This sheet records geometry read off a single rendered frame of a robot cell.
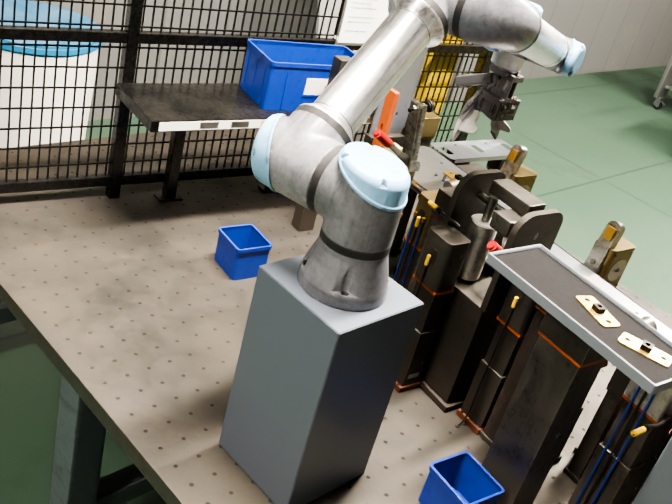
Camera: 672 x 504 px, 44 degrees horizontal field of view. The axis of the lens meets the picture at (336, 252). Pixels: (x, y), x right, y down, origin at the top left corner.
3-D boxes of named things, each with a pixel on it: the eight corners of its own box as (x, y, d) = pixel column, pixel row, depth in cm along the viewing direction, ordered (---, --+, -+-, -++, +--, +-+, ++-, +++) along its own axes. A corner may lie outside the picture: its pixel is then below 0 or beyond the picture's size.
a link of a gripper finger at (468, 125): (459, 144, 199) (486, 114, 198) (444, 132, 202) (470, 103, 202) (464, 150, 201) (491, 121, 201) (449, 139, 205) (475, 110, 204)
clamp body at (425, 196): (415, 336, 204) (463, 202, 186) (380, 344, 198) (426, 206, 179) (399, 320, 208) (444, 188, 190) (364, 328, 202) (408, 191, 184)
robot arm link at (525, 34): (538, -11, 137) (595, 38, 180) (479, -33, 141) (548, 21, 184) (508, 57, 139) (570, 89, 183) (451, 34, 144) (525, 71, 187)
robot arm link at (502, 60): (489, 42, 196) (513, 44, 200) (483, 61, 198) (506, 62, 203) (511, 55, 191) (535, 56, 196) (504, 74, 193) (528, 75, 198)
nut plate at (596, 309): (621, 327, 136) (624, 321, 136) (602, 327, 135) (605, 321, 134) (591, 297, 143) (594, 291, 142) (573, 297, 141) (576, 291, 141)
